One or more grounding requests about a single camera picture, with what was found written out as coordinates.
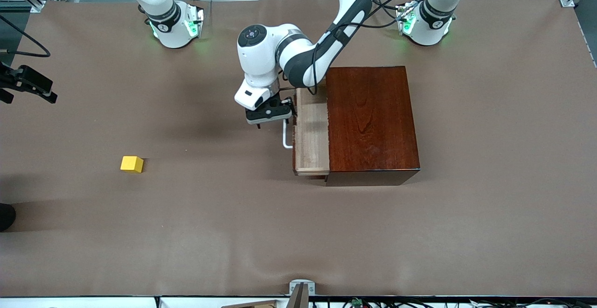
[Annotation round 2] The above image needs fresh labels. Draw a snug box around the light wood drawer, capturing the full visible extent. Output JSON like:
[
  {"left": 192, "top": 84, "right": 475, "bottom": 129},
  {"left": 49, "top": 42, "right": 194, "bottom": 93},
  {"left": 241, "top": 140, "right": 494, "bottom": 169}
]
[{"left": 292, "top": 88, "right": 331, "bottom": 177}]

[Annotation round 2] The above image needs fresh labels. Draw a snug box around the black ribbed round object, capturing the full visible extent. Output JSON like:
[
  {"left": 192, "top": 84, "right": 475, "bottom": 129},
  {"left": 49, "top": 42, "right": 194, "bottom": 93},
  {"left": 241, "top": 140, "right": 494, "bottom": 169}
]
[{"left": 0, "top": 203, "right": 17, "bottom": 232}]

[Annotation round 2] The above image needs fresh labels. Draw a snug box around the yellow wooden block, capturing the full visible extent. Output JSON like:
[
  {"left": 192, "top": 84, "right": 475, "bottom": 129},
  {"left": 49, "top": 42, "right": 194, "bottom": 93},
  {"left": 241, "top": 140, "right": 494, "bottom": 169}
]
[{"left": 120, "top": 156, "right": 145, "bottom": 174}]

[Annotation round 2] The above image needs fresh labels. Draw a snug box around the brown table cover mat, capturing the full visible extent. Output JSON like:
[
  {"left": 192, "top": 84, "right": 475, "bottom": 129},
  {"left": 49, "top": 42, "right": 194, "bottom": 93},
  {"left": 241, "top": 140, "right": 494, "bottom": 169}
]
[{"left": 0, "top": 0, "right": 597, "bottom": 298}]

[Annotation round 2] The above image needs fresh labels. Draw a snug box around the brown wooden plank piece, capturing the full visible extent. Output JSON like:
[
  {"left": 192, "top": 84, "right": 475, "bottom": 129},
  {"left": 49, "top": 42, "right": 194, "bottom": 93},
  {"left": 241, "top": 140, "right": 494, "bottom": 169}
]
[{"left": 222, "top": 300, "right": 279, "bottom": 308}]

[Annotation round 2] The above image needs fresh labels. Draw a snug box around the grey metal table bracket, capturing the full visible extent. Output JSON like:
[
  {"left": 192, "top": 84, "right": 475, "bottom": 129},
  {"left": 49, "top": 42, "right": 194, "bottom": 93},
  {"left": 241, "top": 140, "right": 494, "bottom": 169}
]
[{"left": 289, "top": 279, "right": 316, "bottom": 308}]

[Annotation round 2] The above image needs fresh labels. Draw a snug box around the dark red wooden cabinet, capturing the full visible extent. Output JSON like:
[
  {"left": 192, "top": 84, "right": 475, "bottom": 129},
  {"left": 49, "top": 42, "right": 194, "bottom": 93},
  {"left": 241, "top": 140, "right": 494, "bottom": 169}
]
[{"left": 325, "top": 66, "right": 421, "bottom": 187}]

